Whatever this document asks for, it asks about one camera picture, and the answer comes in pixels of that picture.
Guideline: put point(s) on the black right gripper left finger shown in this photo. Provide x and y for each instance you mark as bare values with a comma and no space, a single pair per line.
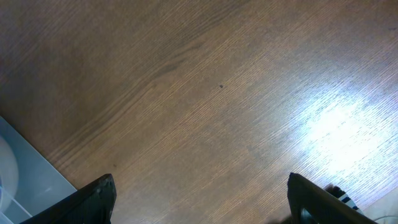
92,204

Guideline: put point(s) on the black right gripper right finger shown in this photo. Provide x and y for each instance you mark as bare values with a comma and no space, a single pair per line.
311,204

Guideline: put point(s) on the cream large bowl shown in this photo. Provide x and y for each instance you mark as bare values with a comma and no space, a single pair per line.
9,175

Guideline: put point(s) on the clear plastic storage container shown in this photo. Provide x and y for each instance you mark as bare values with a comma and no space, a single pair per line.
40,184

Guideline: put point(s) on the striped object at table edge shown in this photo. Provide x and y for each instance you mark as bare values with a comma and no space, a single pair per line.
342,196

